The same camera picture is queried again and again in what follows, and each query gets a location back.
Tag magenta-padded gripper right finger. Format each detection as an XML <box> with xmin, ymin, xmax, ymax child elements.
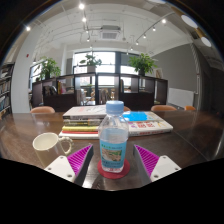
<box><xmin>132</xmin><ymin>143</ymin><xmax>182</xmax><ymax>187</ymax></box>

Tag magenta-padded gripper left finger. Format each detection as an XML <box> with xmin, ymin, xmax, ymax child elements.
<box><xmin>44</xmin><ymin>143</ymin><xmax>95</xmax><ymax>188</ymax></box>

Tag clear plastic water bottle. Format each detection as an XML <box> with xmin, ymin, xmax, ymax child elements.
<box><xmin>97</xmin><ymin>100</ymin><xmax>130</xmax><ymax>174</ymax></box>

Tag cream ceramic mug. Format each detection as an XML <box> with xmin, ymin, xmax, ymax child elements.
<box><xmin>31</xmin><ymin>131</ymin><xmax>74</xmax><ymax>167</ymax></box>

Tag thin red-spined book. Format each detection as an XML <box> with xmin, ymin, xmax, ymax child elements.
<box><xmin>61</xmin><ymin>130</ymin><xmax>100</xmax><ymax>135</ymax></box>

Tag yellow-spined book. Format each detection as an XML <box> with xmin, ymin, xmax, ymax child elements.
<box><xmin>61</xmin><ymin>124</ymin><xmax>100</xmax><ymax>133</ymax></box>

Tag large white and blue book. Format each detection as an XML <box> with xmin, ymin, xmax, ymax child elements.
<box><xmin>122</xmin><ymin>110</ymin><xmax>175</xmax><ymax>137</ymax></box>

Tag dark-spined book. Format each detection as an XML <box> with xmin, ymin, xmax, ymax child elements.
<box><xmin>62</xmin><ymin>118</ymin><xmax>103</xmax><ymax>127</ymax></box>

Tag flat round red coaster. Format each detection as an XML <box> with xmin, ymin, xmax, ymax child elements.
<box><xmin>96</xmin><ymin>158</ymin><xmax>132</xmax><ymax>181</ymax></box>

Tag white-covered book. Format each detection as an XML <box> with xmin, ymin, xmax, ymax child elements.
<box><xmin>62</xmin><ymin>104</ymin><xmax>108</xmax><ymax>121</ymax></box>

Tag dark open shelf unit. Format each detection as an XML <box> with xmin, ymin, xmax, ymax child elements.
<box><xmin>31</xmin><ymin>71</ymin><xmax>170</xmax><ymax>113</ymax></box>

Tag tall bookshelf with books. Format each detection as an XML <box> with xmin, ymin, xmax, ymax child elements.
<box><xmin>0</xmin><ymin>62</ymin><xmax>16</xmax><ymax>118</ymax></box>

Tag bushy potted green plant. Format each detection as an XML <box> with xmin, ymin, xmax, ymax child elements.
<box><xmin>38</xmin><ymin>56</ymin><xmax>62</xmax><ymax>81</ymax></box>

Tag broad-leaved potted green plant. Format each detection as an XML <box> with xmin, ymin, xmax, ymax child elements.
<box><xmin>127</xmin><ymin>52</ymin><xmax>158</xmax><ymax>77</ymax></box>

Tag small potted green plant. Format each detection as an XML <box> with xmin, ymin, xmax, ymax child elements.
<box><xmin>79</xmin><ymin>52</ymin><xmax>103</xmax><ymax>74</ymax></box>

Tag ceiling air conditioner unit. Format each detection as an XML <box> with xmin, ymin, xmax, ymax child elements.
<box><xmin>99</xmin><ymin>24</ymin><xmax>122</xmax><ymax>41</ymax></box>

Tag round white ceiling lights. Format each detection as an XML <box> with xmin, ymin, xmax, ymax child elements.
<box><xmin>146</xmin><ymin>0</ymin><xmax>213</xmax><ymax>48</ymax></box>

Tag ceiling track spotlights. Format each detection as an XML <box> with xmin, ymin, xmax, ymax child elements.
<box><xmin>24</xmin><ymin>2</ymin><xmax>168</xmax><ymax>55</ymax></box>

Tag white wall board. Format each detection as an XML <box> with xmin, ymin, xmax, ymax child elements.
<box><xmin>167</xmin><ymin>87</ymin><xmax>196</xmax><ymax>109</ymax></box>

